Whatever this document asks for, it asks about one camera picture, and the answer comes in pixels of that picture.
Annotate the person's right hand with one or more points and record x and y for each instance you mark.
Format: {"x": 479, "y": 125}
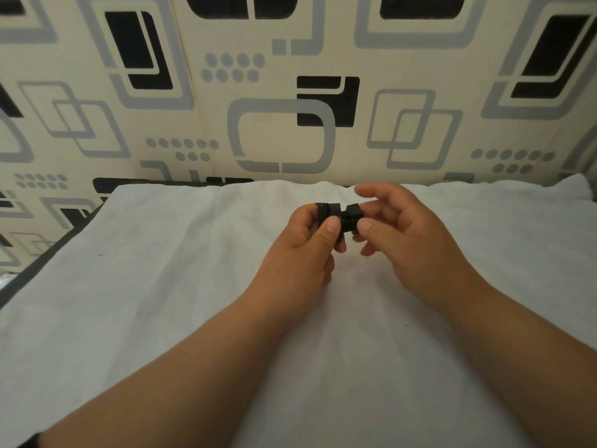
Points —
{"x": 419, "y": 247}

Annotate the person's right middle finger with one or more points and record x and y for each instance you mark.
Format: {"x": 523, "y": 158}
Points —
{"x": 378, "y": 208}

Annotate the person's right thumb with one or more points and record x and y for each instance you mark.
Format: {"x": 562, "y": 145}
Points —
{"x": 380, "y": 230}

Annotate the person's left hand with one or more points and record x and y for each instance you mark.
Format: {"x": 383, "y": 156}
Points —
{"x": 291, "y": 261}

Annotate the person's left thumb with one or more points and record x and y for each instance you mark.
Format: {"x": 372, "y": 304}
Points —
{"x": 324, "y": 234}

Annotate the person's right forearm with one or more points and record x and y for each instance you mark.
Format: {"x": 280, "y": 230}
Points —
{"x": 527, "y": 354}

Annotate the person's left forearm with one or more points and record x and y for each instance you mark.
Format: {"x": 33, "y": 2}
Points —
{"x": 186, "y": 382}

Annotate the small black folding cube toy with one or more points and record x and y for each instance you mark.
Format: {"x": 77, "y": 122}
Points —
{"x": 345, "y": 218}

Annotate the white cloth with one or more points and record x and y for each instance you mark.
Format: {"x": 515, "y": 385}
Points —
{"x": 163, "y": 284}

